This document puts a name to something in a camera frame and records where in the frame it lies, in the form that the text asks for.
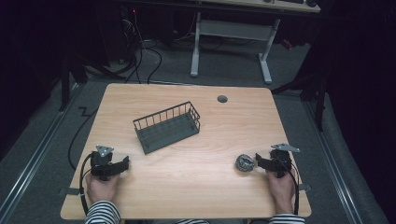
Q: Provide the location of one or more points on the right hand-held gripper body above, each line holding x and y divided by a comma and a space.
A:
281, 161

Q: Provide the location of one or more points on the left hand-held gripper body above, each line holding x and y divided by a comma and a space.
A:
100, 164

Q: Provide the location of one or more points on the steel wool scouring ball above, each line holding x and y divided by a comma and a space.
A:
245, 162

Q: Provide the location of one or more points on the person's left hand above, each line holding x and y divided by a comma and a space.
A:
101, 188

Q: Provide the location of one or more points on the person's right hand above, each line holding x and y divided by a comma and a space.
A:
282, 190

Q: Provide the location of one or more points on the grey tape strip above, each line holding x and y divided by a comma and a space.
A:
305, 187

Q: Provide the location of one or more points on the black metal stand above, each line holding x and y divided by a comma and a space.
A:
317, 102
66, 81

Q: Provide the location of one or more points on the person's striped shirt torso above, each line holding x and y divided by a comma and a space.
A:
191, 221

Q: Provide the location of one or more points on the white-framed wooden desk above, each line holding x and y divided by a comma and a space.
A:
236, 31

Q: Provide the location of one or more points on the aluminium floor rail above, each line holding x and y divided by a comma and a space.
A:
34, 158
334, 168

